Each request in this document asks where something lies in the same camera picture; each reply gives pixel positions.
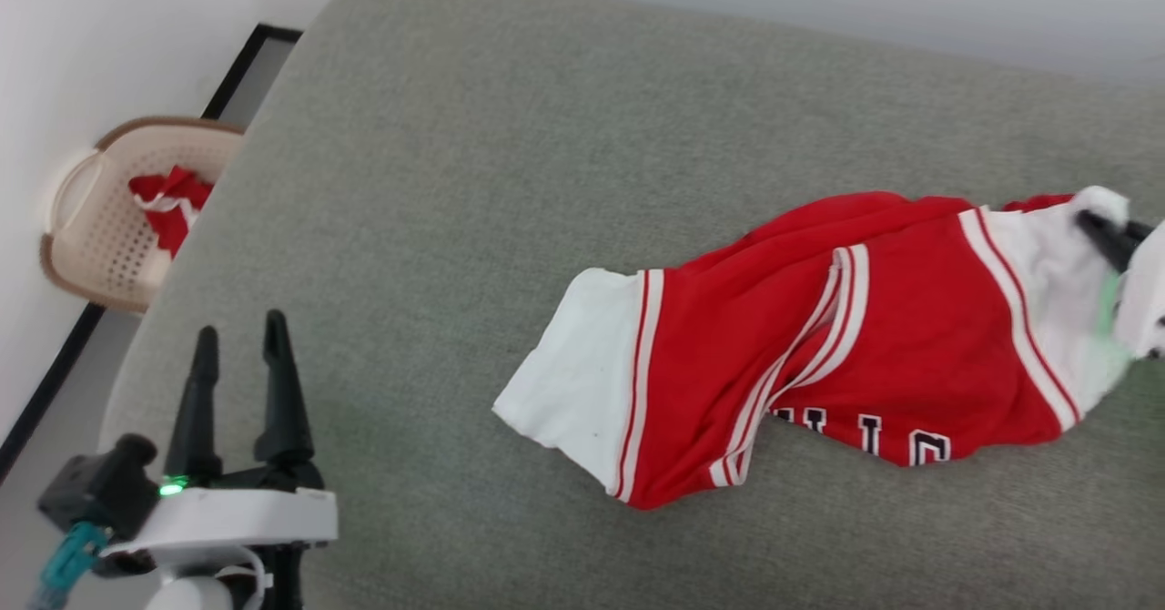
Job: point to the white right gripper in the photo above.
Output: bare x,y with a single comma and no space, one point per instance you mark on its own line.
1147,300

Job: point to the beige plastic laundry basket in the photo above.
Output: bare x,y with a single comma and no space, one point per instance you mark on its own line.
100,228

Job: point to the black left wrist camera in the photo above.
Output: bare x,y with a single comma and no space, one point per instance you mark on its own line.
96,492

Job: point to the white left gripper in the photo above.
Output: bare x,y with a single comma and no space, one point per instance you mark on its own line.
237,514

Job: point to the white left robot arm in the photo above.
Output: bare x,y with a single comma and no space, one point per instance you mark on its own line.
196,592

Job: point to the red and white basketball jersey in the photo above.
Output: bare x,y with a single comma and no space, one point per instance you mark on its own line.
865,355

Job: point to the red garment in basket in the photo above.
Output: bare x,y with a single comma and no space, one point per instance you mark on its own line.
173,205

